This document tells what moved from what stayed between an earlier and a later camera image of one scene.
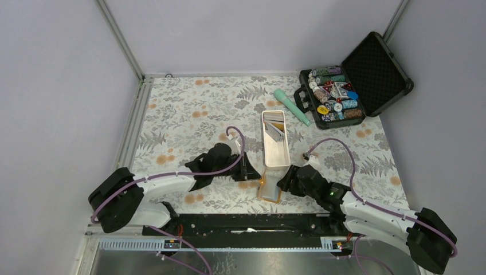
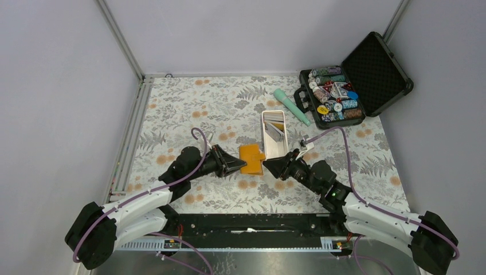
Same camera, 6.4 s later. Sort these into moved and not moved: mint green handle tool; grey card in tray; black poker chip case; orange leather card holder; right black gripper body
Moved: right black gripper body; orange leather card holder
Not moved: grey card in tray; mint green handle tool; black poker chip case
